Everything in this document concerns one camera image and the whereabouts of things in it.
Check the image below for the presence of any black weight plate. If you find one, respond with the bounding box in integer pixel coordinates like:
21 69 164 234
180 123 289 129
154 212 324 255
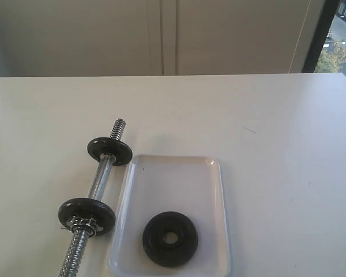
142 211 198 268
87 137 133 166
58 197 116 236

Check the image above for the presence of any chrome threaded dumbbell bar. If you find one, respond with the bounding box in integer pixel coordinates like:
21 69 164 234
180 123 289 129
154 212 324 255
59 118 126 276

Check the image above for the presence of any white plastic tray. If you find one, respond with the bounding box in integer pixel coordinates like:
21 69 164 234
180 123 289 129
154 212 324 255
107 155 231 276

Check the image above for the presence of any black window frame post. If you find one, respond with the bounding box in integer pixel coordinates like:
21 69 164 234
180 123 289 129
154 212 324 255
301 0 340 73

